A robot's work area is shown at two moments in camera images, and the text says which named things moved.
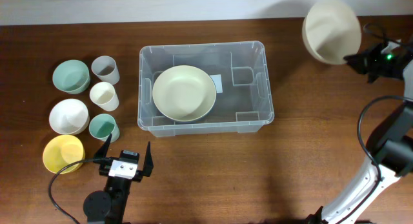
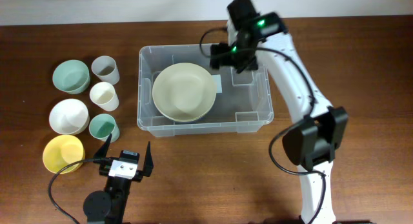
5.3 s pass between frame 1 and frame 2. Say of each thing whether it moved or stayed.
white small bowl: stayed
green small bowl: stayed
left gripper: stayed
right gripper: moved
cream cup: stayed
